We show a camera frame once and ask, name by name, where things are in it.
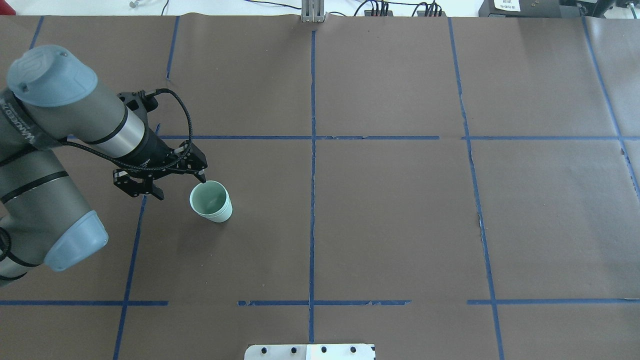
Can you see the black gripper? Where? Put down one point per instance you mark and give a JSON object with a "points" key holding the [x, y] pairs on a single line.
{"points": [[151, 150]]}

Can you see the black computer box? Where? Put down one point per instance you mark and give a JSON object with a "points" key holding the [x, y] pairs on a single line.
{"points": [[520, 9]]}

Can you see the aluminium frame post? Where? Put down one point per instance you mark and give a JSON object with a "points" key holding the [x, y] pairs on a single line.
{"points": [[313, 11]]}

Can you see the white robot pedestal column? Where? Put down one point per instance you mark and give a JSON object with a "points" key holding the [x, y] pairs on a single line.
{"points": [[331, 351]]}

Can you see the mint green cup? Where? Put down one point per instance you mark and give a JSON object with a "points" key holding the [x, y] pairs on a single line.
{"points": [[209, 197], [220, 216]]}

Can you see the brown paper table cover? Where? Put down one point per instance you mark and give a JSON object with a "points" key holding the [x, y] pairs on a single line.
{"points": [[441, 188]]}

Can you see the orange black power strip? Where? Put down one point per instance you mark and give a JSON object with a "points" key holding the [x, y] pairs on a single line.
{"points": [[379, 9]]}

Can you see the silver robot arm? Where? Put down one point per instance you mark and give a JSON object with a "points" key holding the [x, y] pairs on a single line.
{"points": [[54, 100]]}

